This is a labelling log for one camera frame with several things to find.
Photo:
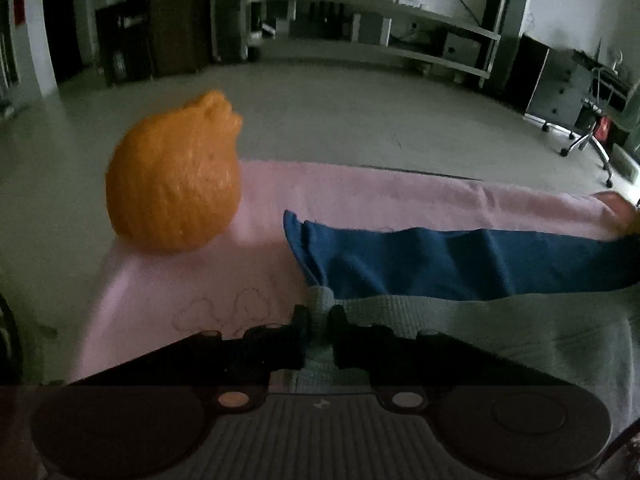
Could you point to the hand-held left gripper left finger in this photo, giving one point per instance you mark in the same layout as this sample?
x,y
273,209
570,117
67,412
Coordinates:
x,y
295,340

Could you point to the grey drawer cabinet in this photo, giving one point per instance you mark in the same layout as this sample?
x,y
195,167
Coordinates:
x,y
560,85

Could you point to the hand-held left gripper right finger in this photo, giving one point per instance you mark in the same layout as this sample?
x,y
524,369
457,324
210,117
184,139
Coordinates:
x,y
341,340

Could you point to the office chair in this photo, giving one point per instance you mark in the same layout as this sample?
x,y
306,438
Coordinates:
x,y
592,135

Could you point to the dark wooden cabinet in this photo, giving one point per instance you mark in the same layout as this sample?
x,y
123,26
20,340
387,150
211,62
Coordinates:
x,y
150,35

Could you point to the pink blanket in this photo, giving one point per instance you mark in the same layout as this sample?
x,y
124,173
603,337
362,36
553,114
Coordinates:
x,y
350,190

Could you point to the dark blue cloth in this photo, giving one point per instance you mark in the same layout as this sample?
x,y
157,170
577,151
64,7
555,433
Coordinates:
x,y
450,260

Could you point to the red bag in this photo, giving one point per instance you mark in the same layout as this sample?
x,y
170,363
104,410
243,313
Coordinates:
x,y
602,127

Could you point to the orange citrus fruit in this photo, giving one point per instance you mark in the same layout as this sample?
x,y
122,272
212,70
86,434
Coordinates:
x,y
175,175

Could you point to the long white shelf unit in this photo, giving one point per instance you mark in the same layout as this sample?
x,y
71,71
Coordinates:
x,y
400,25

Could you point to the grey-green towel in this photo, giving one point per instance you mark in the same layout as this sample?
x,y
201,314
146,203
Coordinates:
x,y
500,330

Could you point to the grey metal cabinet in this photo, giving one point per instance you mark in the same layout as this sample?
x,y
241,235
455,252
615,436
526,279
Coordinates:
x,y
230,10

